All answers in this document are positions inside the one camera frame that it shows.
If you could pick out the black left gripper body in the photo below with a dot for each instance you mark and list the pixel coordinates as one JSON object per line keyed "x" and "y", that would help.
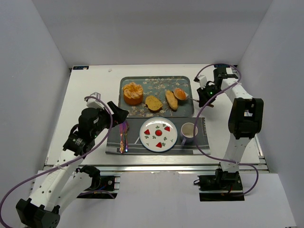
{"x": 110, "y": 115}

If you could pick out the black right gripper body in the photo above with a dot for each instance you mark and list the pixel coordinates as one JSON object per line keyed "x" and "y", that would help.
{"x": 204, "y": 96}

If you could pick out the small round glazed bun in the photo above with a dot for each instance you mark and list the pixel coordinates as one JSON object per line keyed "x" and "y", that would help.
{"x": 180, "y": 94}

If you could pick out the long toasted bread roll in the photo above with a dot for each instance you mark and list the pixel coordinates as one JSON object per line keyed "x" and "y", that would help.
{"x": 171, "y": 100}

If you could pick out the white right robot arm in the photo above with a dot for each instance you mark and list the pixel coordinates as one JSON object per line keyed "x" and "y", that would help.
{"x": 245, "y": 121}

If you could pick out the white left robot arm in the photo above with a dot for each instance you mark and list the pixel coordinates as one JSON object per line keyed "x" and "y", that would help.
{"x": 45, "y": 206}

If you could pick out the brown seeded bread slice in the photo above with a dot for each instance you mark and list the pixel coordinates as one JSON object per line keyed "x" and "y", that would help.
{"x": 153, "y": 103}

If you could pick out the iridescent cutlery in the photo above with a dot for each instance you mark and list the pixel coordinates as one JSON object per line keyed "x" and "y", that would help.
{"x": 123, "y": 128}

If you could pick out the orange round cake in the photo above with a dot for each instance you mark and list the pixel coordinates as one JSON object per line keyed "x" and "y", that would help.
{"x": 133, "y": 93}

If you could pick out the right blue table label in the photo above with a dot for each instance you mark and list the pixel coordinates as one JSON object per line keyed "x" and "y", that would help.
{"x": 221, "y": 66}

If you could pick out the blue table label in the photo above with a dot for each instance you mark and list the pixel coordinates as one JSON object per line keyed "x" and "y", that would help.
{"x": 221, "y": 66}
{"x": 80, "y": 68}

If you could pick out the dark grey placemat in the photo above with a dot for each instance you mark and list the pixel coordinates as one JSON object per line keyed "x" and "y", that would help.
{"x": 135, "y": 146}

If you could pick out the lavender ceramic mug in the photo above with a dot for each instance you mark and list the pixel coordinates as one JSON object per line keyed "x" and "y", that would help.
{"x": 187, "y": 132}

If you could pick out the white strawberry pattern plate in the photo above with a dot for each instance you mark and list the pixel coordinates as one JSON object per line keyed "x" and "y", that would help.
{"x": 158, "y": 134}

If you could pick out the teal floral serving tray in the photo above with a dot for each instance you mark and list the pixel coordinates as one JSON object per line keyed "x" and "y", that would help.
{"x": 157, "y": 86}

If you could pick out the left blue table label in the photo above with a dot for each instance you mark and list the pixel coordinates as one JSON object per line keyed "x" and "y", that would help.
{"x": 80, "y": 68}

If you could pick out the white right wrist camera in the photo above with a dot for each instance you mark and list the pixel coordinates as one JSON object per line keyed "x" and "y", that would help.
{"x": 202, "y": 80}

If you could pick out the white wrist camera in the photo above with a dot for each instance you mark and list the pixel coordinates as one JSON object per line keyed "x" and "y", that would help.
{"x": 93, "y": 103}
{"x": 202, "y": 80}

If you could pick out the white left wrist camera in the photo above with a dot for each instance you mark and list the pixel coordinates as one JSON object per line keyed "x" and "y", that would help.
{"x": 93, "y": 103}

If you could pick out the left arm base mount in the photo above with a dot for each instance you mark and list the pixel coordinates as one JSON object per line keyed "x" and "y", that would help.
{"x": 103, "y": 186}

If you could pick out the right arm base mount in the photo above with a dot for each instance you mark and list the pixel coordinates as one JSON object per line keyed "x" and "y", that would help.
{"x": 213, "y": 189}

